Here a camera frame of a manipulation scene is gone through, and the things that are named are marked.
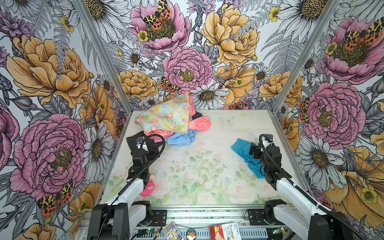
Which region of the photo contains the teal cloth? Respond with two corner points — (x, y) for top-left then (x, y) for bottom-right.
(231, 139), (265, 179)

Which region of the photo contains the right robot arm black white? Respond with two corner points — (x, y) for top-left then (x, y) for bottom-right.
(250, 134), (364, 240)

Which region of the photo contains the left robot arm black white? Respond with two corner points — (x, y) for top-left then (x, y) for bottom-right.
(87, 132), (166, 240)

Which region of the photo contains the light blue cloth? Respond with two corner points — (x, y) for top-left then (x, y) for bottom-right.
(166, 130), (196, 147)

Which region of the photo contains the floral pastel cloth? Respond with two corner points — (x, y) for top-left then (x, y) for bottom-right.
(135, 92), (191, 134)

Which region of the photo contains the black cloth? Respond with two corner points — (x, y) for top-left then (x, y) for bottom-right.
(192, 112), (203, 120)

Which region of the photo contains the pink cloth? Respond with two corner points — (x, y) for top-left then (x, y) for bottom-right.
(143, 96), (211, 140)

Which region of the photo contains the pink striped plush doll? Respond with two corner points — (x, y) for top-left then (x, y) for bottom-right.
(140, 175), (156, 197)

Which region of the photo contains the red white bandage box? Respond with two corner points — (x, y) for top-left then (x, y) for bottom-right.
(209, 223), (242, 240)

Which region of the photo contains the small picture card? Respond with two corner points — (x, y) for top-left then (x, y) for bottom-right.
(162, 222), (184, 240)

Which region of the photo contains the round badge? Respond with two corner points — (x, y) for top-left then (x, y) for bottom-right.
(186, 229), (197, 240)

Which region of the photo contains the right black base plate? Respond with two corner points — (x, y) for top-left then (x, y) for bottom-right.
(246, 209), (269, 226)

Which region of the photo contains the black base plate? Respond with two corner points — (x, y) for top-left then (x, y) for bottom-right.
(138, 210), (168, 227)
(246, 209), (269, 226)

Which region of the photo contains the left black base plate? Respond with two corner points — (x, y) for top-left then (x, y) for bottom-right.
(138, 210), (168, 227)

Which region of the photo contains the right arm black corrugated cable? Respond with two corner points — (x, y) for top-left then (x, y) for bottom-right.
(259, 134), (367, 240)

